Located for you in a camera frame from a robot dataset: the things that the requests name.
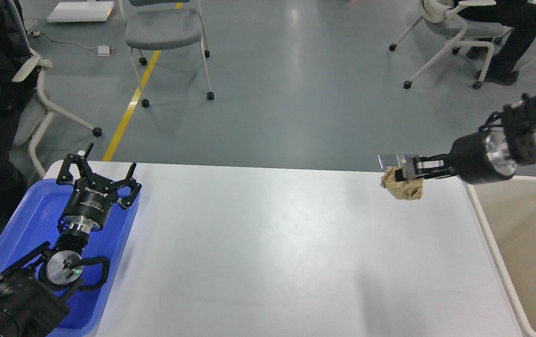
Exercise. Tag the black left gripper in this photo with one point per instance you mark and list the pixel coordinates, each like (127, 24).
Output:
(89, 205)

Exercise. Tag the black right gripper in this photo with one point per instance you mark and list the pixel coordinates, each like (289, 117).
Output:
(478, 158)

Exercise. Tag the brown paper ball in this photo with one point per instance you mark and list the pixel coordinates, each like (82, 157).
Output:
(411, 189)

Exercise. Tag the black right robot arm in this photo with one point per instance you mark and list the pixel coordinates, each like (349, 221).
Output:
(518, 122)

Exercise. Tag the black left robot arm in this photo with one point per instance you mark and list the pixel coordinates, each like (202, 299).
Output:
(60, 251)

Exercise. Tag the blue plastic tray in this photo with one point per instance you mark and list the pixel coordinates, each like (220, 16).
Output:
(35, 222)

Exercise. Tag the grey chair left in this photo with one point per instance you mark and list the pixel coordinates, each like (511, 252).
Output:
(39, 110)

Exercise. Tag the grey chair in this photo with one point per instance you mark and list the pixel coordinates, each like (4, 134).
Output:
(443, 18)
(39, 110)
(165, 30)

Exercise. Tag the beige plastic bin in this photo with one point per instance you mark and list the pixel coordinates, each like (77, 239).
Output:
(507, 214)

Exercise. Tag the white power adapter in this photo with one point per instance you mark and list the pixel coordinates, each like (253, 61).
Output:
(104, 50)

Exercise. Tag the grey chair right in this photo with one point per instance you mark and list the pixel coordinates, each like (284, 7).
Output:
(443, 18)

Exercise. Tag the grey chair centre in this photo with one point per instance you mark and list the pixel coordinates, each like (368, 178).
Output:
(165, 30)

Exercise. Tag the white flat board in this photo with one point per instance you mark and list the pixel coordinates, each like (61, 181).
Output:
(81, 11)

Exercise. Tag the seated person dark trousers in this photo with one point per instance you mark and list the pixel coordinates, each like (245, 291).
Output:
(520, 15)

